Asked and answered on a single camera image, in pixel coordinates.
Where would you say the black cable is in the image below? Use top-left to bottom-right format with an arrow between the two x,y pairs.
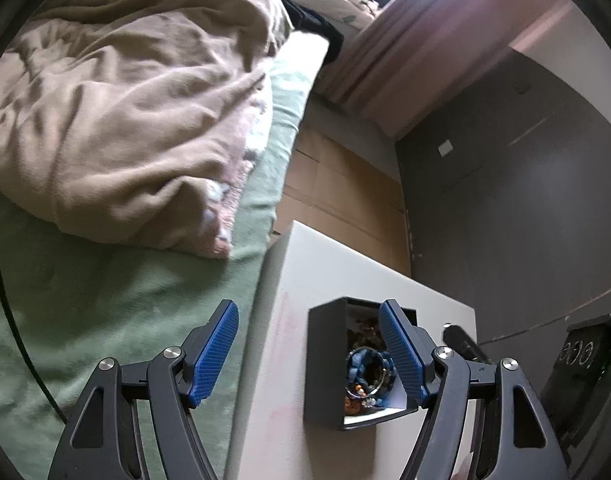
0,207 -> 68,423

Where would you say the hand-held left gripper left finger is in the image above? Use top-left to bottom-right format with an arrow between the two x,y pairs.
48,299 -> 239,480

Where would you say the black clothing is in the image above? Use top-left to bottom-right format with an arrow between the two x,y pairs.
275,0 -> 346,66

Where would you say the pink patterned quilt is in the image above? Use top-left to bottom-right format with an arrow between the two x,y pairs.
200,95 -> 273,261

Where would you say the black jewelry box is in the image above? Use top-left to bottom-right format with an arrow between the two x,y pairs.
305,297 -> 419,432

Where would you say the blue bead bracelet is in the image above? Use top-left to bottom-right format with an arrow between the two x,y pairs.
345,347 -> 399,411

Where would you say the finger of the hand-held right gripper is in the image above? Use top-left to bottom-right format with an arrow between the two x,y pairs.
443,324 -> 493,366

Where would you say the cardboard floor sheet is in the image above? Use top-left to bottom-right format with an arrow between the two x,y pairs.
270,122 -> 411,278

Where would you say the white mattress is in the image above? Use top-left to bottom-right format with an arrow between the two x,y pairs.
278,30 -> 331,128

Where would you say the pleated curtain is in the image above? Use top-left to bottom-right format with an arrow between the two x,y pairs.
315,0 -> 576,138

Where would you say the green bed sheet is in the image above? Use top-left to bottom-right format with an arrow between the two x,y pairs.
0,55 -> 316,480

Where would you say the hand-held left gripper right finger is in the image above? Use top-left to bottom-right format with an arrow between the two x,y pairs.
379,299 -> 571,480

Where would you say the brown rudraksha bead bracelet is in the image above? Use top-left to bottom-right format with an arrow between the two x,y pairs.
349,310 -> 387,348

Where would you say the beige blanket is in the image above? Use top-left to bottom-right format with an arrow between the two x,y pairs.
0,0 -> 293,261

